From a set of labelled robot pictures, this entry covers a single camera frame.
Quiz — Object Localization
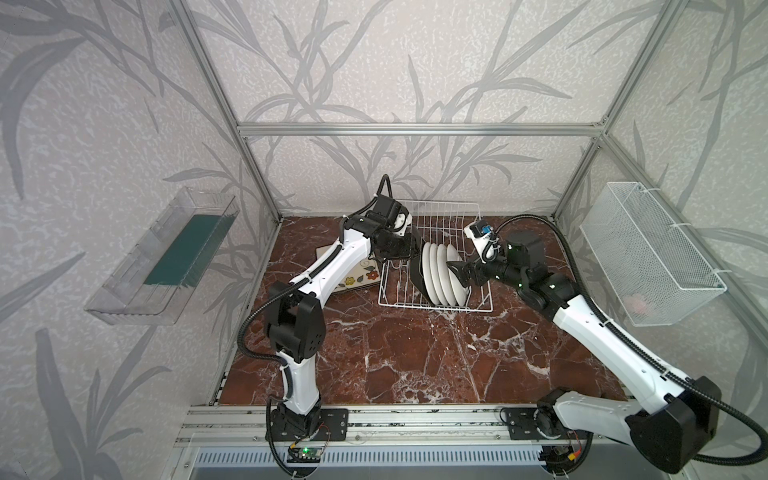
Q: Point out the floral square plate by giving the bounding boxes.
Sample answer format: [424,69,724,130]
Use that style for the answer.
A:
[332,281,380,294]
[336,258,381,286]

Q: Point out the white round plate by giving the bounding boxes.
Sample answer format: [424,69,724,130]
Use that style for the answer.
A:
[430,243,450,306]
[421,242,441,306]
[446,245,470,307]
[437,244,464,307]

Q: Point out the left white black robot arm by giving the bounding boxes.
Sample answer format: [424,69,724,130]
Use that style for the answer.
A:
[265,195,414,438]

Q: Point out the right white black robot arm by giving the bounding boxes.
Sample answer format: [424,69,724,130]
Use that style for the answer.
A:
[447,221,722,473]

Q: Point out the pink object in basket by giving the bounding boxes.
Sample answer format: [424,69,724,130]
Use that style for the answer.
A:
[622,293,655,317]

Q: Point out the green led circuit board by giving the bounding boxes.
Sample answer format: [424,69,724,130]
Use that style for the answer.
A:
[288,445,324,463]

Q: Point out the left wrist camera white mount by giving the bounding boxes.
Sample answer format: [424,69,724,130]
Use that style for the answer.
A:
[391,210,412,237]

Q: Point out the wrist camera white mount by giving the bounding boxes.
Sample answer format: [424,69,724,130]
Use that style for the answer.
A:
[464,218,499,263]
[391,210,412,237]

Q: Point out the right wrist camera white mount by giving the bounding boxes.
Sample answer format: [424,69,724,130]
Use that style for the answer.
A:
[464,218,499,263]

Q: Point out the white wire dish rack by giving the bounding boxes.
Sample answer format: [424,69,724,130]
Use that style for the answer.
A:
[378,200,493,313]

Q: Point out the aluminium frame crossbar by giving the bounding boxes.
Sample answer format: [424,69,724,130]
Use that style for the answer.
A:
[237,122,603,137]

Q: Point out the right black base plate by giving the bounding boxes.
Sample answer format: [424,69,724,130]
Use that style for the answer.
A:
[499,406,591,441]

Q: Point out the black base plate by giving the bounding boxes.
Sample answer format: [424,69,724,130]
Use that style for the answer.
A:
[499,406,591,441]
[267,404,350,442]

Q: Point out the white mesh wall basket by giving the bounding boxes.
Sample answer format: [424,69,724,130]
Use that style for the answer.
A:
[580,182,727,327]

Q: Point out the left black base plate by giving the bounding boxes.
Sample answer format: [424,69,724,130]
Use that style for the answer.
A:
[267,404,350,442]

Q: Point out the right base connector wires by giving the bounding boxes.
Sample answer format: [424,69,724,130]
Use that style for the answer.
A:
[538,443,586,475]

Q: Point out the clear plastic wall shelf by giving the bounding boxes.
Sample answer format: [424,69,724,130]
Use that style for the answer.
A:
[85,187,240,326]

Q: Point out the aluminium front rail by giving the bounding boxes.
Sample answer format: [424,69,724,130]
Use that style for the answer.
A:
[173,403,679,449]

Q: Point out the right black corrugated cable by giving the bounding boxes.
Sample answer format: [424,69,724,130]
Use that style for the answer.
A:
[485,214,768,475]

